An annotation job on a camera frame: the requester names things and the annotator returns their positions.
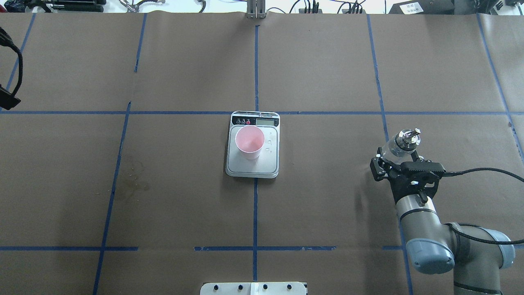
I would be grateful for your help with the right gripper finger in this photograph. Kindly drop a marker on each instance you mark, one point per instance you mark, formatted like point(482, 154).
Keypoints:
point(380, 160)
point(416, 157)

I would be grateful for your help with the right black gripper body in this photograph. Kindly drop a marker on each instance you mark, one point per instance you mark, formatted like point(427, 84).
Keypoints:
point(377, 168)

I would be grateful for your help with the clear glass sauce bottle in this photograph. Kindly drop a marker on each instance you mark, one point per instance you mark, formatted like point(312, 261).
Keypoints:
point(399, 148)

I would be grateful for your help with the pink plastic cup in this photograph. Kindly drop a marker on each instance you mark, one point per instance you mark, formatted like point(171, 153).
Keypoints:
point(249, 140)

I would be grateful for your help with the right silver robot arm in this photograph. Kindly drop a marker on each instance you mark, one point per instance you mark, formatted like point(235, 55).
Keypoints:
point(475, 254)

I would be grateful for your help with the silver digital kitchen scale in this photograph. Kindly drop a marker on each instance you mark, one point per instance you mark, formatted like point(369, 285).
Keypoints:
point(266, 166)

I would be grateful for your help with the black folded tripod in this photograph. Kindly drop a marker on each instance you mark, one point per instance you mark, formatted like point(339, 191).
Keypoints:
point(49, 6)

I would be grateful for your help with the black box with label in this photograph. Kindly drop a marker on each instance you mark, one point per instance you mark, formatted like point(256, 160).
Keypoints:
point(433, 7)

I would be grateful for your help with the aluminium frame post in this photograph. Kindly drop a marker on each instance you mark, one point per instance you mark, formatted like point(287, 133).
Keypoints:
point(256, 9)

